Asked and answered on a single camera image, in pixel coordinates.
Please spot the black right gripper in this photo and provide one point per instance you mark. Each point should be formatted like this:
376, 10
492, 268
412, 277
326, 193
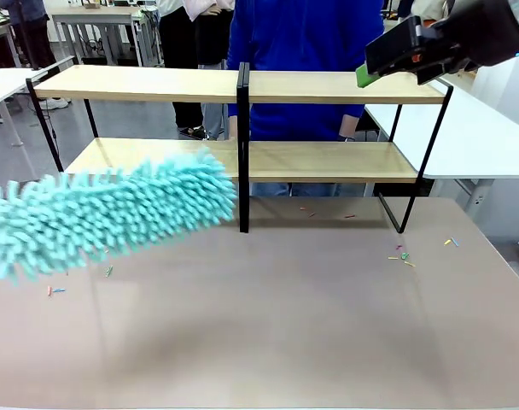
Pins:
485, 34

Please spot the teal microfibre duster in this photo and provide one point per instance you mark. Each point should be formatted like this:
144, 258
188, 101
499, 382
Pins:
114, 213

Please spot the person's bare left forearm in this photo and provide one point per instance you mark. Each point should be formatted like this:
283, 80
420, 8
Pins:
348, 126

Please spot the person in beige top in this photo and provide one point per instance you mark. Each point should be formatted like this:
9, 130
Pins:
430, 8

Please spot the large white table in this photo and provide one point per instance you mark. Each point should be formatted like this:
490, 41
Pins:
477, 141

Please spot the person in blue sweater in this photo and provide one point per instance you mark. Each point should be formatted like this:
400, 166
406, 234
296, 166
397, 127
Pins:
306, 64

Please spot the person in black trousers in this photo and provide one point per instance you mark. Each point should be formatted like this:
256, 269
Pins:
178, 51

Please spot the grey desk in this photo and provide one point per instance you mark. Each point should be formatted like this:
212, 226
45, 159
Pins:
93, 17

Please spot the white sneaker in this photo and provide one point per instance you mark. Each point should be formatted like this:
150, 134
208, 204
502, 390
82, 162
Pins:
54, 103

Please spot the light green paper scrap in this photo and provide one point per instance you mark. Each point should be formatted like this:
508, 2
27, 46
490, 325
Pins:
109, 271

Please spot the person in dark clothes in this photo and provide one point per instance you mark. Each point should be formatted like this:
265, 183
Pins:
29, 25

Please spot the white table with dark edge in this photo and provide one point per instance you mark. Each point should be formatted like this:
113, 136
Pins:
7, 83

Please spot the wooden shelf black metal frame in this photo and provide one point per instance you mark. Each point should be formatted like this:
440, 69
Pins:
157, 83

